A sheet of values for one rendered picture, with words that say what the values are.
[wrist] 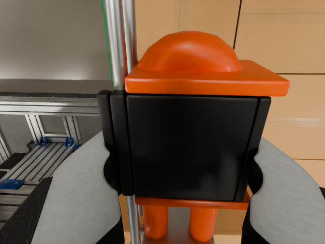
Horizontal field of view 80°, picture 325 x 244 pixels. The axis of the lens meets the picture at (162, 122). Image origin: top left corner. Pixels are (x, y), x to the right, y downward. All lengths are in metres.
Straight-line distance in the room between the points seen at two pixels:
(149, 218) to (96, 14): 1.31
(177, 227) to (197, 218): 0.03
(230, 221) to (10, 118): 1.48
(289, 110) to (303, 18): 0.34
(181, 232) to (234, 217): 0.30
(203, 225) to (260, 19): 0.73
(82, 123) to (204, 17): 0.99
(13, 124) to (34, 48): 0.53
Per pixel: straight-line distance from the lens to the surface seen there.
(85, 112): 1.34
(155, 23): 0.77
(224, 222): 0.47
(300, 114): 0.99
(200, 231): 0.18
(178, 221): 0.20
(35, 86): 1.71
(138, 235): 0.18
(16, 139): 1.73
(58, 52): 1.53
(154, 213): 0.17
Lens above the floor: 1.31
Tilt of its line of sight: 62 degrees down
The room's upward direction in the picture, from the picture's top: 173 degrees counter-clockwise
